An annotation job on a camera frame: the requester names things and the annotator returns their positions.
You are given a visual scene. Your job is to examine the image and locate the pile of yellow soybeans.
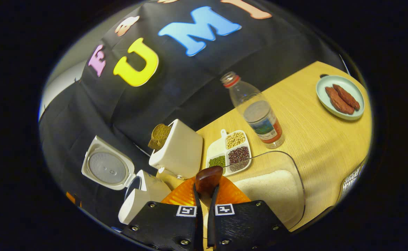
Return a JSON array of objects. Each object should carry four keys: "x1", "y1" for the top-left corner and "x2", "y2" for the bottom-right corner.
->
[{"x1": 225, "y1": 131, "x2": 246, "y2": 150}]

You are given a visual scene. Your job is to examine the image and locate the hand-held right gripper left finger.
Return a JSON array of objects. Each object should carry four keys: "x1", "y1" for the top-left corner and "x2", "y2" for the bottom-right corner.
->
[{"x1": 122, "y1": 176, "x2": 204, "y2": 251}]

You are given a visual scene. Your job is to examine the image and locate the white divided bean tray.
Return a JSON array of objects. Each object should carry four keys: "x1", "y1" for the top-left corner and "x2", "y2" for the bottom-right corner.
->
[{"x1": 206, "y1": 129, "x2": 253, "y2": 176}]

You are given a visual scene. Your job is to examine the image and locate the light green plate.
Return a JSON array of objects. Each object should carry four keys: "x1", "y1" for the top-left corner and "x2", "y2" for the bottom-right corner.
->
[{"x1": 316, "y1": 75, "x2": 365, "y2": 121}]

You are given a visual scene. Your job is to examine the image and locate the red meat slice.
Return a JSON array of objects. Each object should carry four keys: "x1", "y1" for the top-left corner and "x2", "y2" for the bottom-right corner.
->
[
  {"x1": 333, "y1": 84, "x2": 360, "y2": 111},
  {"x1": 325, "y1": 86, "x2": 355, "y2": 115}
]

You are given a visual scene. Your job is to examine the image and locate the clear plastic rice container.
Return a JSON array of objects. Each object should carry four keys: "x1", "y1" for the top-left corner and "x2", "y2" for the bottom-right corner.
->
[{"x1": 223, "y1": 151, "x2": 306, "y2": 230}]

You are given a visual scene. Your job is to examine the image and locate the pile of green mung beans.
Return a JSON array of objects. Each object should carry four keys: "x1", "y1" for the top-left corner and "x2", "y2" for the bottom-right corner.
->
[{"x1": 209, "y1": 155, "x2": 226, "y2": 168}]

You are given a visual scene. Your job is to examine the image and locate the pile of dark red beans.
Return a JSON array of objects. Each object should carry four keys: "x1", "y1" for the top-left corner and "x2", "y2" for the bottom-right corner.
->
[{"x1": 228, "y1": 146, "x2": 251, "y2": 172}]

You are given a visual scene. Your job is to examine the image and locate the clear plastic bottle red label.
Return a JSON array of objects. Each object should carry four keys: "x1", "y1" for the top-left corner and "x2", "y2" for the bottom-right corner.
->
[{"x1": 220, "y1": 71, "x2": 285, "y2": 149}]

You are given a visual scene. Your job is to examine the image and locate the white toaster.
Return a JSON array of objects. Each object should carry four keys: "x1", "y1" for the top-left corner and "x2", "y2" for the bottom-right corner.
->
[{"x1": 149, "y1": 119, "x2": 203, "y2": 180}]

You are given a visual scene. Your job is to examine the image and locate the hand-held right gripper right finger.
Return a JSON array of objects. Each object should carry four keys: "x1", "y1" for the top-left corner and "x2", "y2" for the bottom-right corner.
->
[{"x1": 207, "y1": 176, "x2": 291, "y2": 251}]

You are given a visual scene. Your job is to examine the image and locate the white rice cooker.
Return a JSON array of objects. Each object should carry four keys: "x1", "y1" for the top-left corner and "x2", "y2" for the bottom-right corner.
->
[{"x1": 81, "y1": 135, "x2": 172, "y2": 225}]

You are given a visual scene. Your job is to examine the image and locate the dark wooden spoon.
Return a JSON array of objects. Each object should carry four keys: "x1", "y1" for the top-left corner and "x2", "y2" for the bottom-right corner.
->
[{"x1": 195, "y1": 166, "x2": 223, "y2": 210}]

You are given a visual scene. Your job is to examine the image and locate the brown bread slice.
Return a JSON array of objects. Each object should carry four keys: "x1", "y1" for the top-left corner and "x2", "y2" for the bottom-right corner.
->
[{"x1": 148, "y1": 123, "x2": 172, "y2": 151}]

